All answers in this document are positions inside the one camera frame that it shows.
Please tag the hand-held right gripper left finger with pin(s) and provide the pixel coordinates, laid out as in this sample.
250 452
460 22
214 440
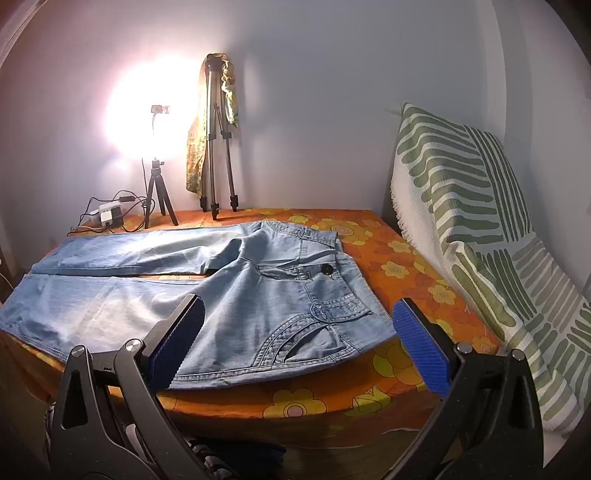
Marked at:
178 344

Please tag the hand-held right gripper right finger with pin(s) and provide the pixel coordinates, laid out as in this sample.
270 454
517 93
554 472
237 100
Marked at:
420 350

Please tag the light blue denim pants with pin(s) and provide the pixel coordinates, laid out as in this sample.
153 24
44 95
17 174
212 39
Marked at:
258 295

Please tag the orange floral bed sheet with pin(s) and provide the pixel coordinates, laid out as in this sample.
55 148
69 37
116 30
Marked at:
406 249

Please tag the black power adapter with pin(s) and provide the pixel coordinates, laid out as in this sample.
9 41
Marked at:
117 216

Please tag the small black tripod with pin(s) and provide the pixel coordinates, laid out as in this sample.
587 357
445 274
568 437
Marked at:
156 177

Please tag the green striped white blanket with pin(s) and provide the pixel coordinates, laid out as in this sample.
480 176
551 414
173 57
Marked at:
461 184

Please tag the yellow green patterned cloth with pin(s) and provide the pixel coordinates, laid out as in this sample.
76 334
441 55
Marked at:
194 152

